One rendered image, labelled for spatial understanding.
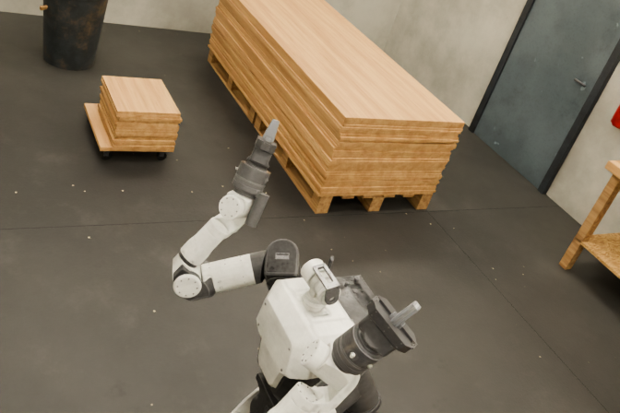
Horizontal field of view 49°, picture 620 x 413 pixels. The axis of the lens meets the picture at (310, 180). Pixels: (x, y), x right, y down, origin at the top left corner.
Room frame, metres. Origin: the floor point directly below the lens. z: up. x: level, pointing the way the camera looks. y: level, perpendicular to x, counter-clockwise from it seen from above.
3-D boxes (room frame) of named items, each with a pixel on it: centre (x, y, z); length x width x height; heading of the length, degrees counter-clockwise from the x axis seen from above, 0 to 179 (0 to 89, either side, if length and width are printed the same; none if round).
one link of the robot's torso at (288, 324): (1.42, -0.16, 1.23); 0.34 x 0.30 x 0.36; 35
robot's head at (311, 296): (1.39, -0.11, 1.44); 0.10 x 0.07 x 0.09; 36
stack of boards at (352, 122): (5.27, 0.20, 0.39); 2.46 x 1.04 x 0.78; 35
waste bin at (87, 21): (5.05, 2.24, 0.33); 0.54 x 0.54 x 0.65
